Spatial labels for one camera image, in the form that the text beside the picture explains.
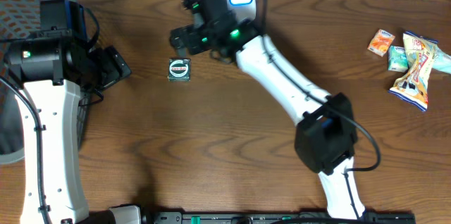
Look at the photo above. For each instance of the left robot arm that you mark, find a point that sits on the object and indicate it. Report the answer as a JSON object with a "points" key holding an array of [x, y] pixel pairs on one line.
{"points": [[52, 73]]}

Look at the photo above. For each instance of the orange Kleenex tissue pack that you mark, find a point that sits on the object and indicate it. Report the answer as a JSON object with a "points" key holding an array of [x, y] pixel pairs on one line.
{"points": [[381, 42]]}

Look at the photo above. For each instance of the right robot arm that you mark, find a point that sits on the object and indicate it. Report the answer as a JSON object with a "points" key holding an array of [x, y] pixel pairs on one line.
{"points": [[325, 135]]}

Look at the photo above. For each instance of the yellow snack chip bag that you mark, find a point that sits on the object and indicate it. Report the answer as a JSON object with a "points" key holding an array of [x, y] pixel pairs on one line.
{"points": [[413, 86]]}

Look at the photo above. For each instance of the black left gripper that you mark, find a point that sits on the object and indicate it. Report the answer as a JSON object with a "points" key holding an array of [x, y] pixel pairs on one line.
{"points": [[115, 63]]}

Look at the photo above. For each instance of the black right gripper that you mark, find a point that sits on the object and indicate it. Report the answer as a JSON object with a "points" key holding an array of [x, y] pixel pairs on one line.
{"points": [[190, 44]]}

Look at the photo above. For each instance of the large wet wipes pack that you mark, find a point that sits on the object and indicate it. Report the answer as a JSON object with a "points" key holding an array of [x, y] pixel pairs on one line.
{"points": [[442, 61]]}

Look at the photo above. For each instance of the green Kleenex tissue pack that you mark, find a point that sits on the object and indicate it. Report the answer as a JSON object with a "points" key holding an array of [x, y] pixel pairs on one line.
{"points": [[397, 59]]}

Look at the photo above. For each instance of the grey plastic mesh basket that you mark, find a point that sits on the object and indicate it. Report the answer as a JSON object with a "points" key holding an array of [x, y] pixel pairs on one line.
{"points": [[19, 18]]}

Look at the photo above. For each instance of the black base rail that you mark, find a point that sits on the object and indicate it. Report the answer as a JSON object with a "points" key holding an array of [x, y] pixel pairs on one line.
{"points": [[173, 217]]}

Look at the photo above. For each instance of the green Zam-Buk ointment box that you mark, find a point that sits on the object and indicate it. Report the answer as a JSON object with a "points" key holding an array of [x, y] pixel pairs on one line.
{"points": [[179, 69]]}

